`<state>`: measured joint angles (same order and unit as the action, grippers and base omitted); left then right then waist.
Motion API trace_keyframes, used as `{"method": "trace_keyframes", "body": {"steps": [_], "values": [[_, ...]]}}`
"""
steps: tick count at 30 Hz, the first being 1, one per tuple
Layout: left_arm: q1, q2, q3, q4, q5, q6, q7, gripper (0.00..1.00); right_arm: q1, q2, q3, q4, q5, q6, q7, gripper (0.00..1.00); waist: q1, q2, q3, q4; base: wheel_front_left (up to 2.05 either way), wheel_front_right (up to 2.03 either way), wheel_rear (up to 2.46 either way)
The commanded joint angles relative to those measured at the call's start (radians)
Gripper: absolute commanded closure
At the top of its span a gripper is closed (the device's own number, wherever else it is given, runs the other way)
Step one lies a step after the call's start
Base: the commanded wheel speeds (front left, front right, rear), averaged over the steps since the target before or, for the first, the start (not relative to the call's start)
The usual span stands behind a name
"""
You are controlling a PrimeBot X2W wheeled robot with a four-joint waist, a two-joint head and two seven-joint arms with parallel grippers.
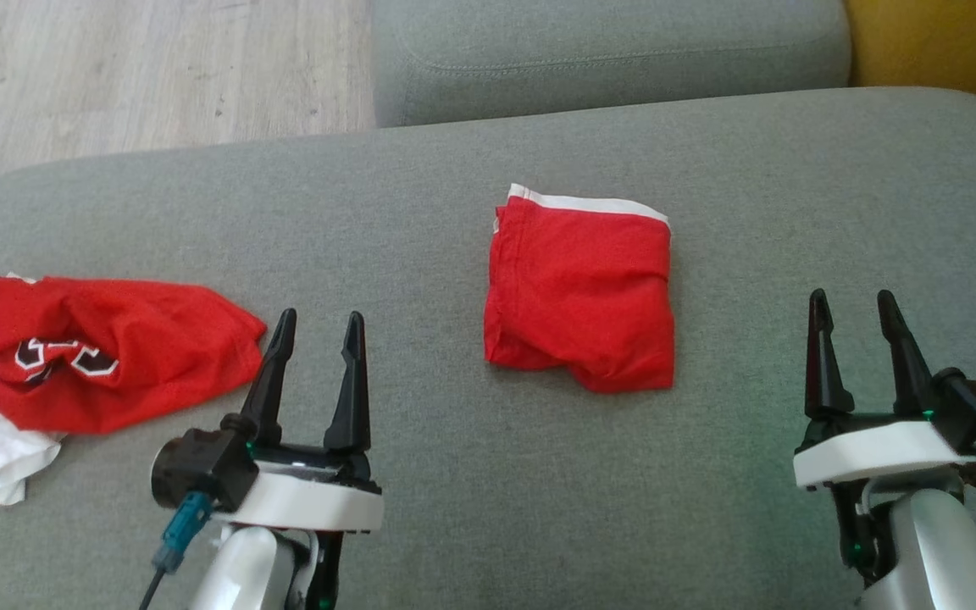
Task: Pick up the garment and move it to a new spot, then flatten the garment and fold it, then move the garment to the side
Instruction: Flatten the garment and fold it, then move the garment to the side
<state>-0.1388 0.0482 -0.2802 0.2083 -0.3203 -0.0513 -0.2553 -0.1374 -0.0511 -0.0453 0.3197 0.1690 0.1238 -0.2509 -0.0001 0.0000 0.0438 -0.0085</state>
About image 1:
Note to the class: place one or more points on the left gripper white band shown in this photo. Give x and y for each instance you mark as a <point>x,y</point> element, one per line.
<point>310,504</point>

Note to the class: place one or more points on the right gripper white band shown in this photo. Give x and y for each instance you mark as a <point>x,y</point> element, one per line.
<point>869,453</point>

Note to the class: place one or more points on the red jersey with number print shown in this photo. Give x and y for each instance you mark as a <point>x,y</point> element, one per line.
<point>132,347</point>

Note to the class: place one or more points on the red shorts with white stripe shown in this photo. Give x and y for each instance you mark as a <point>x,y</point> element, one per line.
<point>581,296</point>

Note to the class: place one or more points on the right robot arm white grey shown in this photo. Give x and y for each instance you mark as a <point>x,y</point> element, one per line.
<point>928,551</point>

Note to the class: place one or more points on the yellow and grey sofa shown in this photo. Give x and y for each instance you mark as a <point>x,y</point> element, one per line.
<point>420,212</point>

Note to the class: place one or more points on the large yellow sofa backrest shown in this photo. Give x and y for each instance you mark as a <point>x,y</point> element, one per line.
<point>945,42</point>

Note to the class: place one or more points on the grey sofa seat cushion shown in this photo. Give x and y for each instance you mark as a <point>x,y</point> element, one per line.
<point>607,51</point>

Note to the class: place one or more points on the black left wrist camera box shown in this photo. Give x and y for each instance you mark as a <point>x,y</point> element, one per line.
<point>200,470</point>

